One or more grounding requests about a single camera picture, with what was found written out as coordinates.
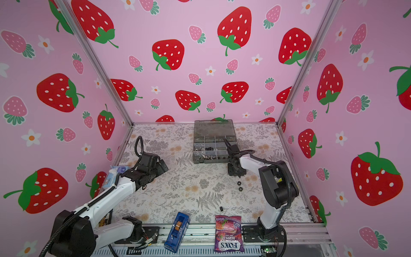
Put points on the grey plastic compartment organizer box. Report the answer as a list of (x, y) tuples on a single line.
[(214, 141)]

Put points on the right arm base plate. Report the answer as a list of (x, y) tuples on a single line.
[(253, 234)]

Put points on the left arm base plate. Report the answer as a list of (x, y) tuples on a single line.
[(147, 236)]

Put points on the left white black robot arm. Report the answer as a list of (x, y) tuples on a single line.
[(76, 233)]

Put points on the blue white tissue pack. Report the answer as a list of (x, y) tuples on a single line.
[(112, 174)]

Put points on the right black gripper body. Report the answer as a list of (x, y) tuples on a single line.
[(233, 171)]

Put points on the blue rectangular plastic box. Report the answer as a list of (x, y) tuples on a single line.
[(177, 232)]

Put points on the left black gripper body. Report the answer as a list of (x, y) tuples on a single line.
[(159, 171)]

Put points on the purple Fox's candy bag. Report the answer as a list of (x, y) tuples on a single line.
[(228, 234)]

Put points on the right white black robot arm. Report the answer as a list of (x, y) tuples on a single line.
[(278, 185)]

